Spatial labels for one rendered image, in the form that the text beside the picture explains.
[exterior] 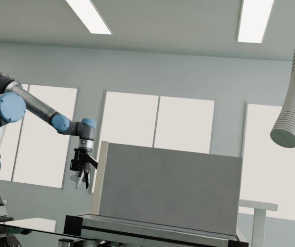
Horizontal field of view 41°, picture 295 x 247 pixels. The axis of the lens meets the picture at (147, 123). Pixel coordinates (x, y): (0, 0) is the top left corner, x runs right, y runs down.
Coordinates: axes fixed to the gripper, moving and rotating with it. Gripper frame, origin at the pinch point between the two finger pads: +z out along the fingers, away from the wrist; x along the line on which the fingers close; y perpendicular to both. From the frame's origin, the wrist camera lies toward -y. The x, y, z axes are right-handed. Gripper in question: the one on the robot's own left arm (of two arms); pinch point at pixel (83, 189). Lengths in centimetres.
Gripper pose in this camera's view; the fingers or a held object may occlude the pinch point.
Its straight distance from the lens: 200.3
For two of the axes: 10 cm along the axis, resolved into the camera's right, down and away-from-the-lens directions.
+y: -9.7, -0.9, 2.1
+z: -1.3, 9.8, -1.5
